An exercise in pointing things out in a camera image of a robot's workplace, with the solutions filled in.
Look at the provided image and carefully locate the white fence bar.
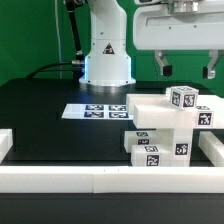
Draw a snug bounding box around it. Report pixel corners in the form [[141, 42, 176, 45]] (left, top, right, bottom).
[[0, 166, 224, 193], [198, 131, 224, 167], [0, 129, 13, 163]]

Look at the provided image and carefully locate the white front fence bar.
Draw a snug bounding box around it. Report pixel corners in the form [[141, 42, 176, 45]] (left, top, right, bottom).
[[0, 166, 224, 193]]

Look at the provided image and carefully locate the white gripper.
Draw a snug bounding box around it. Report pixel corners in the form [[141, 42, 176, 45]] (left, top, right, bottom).
[[133, 2, 224, 79]]

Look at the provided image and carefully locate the white chair back frame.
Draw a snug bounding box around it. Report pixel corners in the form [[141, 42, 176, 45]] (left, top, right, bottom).
[[126, 94, 224, 129]]

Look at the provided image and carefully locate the white right fence bar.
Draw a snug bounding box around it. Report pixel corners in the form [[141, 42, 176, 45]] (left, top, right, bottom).
[[198, 131, 224, 167]]

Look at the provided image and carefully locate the white chair seat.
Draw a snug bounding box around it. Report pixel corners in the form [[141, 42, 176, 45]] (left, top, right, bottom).
[[157, 129, 193, 167]]

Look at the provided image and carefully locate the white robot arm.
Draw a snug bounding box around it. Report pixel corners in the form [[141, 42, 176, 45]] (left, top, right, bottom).
[[80, 0, 224, 91]]

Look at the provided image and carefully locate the black cable at base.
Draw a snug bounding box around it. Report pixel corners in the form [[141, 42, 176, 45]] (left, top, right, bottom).
[[25, 59, 86, 80]]

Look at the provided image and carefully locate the white sheet with tags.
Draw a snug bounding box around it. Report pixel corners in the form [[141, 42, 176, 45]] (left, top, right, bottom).
[[62, 104, 133, 120]]

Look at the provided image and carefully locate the black hose behind robot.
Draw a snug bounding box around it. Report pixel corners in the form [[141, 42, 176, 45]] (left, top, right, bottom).
[[63, 0, 84, 62]]

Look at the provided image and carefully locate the white left fence bar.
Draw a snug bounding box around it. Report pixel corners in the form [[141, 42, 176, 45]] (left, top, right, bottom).
[[0, 129, 13, 163]]

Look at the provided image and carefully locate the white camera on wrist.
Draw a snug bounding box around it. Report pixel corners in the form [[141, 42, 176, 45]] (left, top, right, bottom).
[[134, 0, 166, 5]]

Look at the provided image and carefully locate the white tagged cube nut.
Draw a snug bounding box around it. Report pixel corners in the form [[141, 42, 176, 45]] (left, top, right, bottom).
[[170, 86, 199, 110]]

